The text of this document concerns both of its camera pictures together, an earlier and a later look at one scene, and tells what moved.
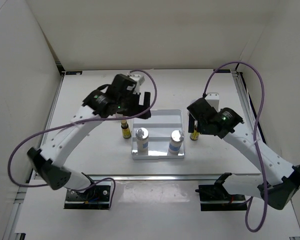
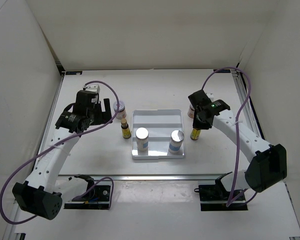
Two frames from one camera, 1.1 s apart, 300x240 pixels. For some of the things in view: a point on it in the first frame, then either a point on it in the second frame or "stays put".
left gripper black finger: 147,99 → 108,114
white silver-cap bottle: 177,137 stays put
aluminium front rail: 170,177 stays put
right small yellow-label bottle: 195,135 stays put
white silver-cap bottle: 142,136 stays put
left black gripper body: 128,105 → 97,116
